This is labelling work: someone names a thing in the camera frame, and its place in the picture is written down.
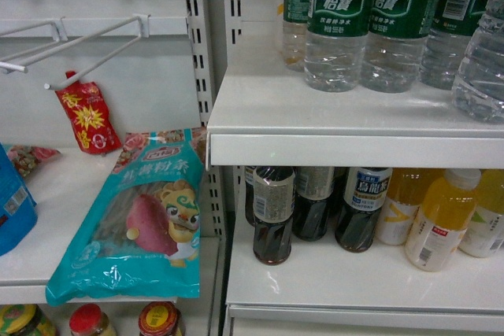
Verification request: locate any blue package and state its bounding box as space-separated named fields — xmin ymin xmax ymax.
xmin=0 ymin=146 xmax=38 ymax=255

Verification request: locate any dark tea bottle middle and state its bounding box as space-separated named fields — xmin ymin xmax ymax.
xmin=292 ymin=166 xmax=335 ymax=242

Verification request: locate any white wire display hook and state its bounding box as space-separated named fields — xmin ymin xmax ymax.
xmin=43 ymin=13 xmax=150 ymax=90

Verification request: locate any yellow juice bottle rear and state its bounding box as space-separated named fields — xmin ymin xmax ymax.
xmin=375 ymin=168 xmax=443 ymax=246

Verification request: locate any white slotted shelf upright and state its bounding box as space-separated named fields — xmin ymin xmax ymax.
xmin=186 ymin=0 xmax=227 ymax=239

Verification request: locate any yellow juice bottle right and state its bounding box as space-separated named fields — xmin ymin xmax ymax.
xmin=459 ymin=169 xmax=503 ymax=258

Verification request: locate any red lid sauce jar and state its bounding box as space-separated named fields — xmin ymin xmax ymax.
xmin=69 ymin=304 xmax=117 ymax=336

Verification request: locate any dark tea bottle left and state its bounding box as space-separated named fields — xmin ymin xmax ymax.
xmin=253 ymin=166 xmax=295 ymax=265

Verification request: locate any red sauce pouch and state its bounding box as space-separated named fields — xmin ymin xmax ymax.
xmin=55 ymin=80 xmax=121 ymax=155

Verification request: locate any dark oolong tea bottle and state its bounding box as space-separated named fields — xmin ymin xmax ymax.
xmin=335 ymin=167 xmax=393 ymax=253

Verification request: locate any red label sauce jar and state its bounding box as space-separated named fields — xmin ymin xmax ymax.
xmin=138 ymin=301 xmax=185 ymax=336

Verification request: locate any water bottle centre logo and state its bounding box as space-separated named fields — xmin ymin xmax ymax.
xmin=418 ymin=0 xmax=488 ymax=90

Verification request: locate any clear water bottle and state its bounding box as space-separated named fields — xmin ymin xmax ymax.
xmin=451 ymin=0 xmax=503 ymax=124

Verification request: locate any yellow lid jar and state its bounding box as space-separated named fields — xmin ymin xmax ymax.
xmin=1 ymin=305 xmax=58 ymax=336

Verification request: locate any white lower shelf board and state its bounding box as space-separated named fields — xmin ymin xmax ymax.
xmin=227 ymin=214 xmax=503 ymax=335

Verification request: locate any white left side shelf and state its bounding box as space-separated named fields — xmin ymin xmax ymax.
xmin=1 ymin=148 xmax=119 ymax=305

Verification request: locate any yellow juice bottle front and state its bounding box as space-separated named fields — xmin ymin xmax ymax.
xmin=405 ymin=168 xmax=481 ymax=272

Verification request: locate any yellow juice bottle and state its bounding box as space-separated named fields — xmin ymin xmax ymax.
xmin=405 ymin=168 xmax=481 ymax=272
xmin=459 ymin=169 xmax=503 ymax=258
xmin=375 ymin=168 xmax=443 ymax=246

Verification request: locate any water bottle logo label left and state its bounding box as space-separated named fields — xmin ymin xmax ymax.
xmin=304 ymin=0 xmax=372 ymax=92

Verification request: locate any teal noodle bag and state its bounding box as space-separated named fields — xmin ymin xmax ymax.
xmin=45 ymin=127 xmax=206 ymax=306

